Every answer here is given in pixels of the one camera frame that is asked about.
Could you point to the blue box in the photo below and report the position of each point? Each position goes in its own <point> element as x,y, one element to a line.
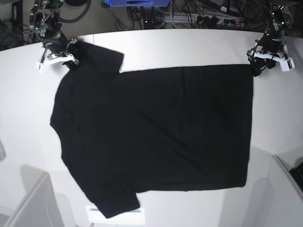
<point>148,3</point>

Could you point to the black T-shirt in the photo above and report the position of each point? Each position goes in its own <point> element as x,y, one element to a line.
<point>170,129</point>

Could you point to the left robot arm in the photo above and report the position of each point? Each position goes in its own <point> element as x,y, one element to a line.
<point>278,20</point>

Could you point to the white partition right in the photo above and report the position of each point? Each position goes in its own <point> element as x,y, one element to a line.
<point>287,208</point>

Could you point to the white slotted tray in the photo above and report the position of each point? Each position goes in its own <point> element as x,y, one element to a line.
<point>134,217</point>

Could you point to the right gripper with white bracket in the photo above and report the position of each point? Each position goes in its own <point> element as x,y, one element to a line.
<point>58,51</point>

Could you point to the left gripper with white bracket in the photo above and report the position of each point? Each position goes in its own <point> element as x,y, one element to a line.
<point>266,54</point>

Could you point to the black keyboard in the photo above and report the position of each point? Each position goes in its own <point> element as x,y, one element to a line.
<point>297,174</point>

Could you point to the white partition left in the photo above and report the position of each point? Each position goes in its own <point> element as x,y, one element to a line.
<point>38,208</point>

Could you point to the white partition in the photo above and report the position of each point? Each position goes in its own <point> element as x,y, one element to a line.
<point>38,208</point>
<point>287,208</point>

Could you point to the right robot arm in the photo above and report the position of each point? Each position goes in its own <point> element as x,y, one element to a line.
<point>44,22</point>

